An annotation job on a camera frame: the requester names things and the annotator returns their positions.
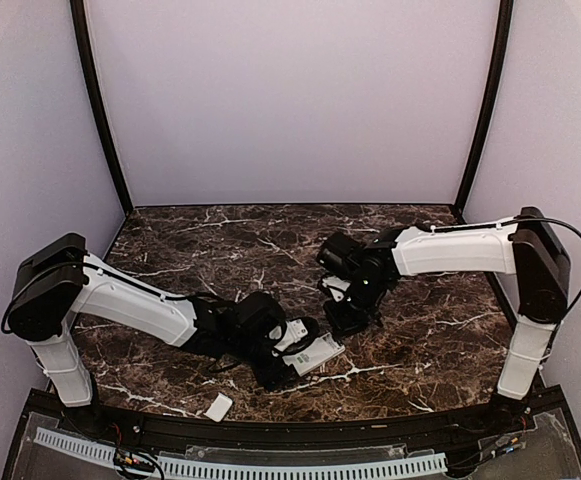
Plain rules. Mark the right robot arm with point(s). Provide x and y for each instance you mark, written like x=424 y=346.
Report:
x=358 y=276

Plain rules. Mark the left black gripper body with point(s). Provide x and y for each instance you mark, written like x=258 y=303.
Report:
x=269 y=377

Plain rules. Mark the right black frame post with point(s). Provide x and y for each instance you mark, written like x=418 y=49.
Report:
x=486 y=111

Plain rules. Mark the white battery cover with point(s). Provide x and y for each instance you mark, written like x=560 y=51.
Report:
x=219 y=408

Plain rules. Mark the left black frame post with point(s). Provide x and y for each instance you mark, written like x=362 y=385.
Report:
x=96 y=101

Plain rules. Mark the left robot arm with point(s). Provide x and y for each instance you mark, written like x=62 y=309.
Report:
x=63 y=280

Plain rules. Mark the black front rail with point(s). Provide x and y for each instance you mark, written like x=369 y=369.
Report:
x=451 y=427

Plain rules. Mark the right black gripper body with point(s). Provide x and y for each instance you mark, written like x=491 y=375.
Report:
x=358 y=309

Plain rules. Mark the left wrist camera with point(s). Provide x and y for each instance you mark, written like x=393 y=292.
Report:
x=293 y=336

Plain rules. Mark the white slotted cable duct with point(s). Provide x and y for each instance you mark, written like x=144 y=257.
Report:
x=222 y=463

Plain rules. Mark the white remote control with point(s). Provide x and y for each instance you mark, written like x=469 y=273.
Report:
x=323 y=349

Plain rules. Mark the black frame post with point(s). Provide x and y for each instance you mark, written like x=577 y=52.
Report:
x=96 y=101
x=486 y=111

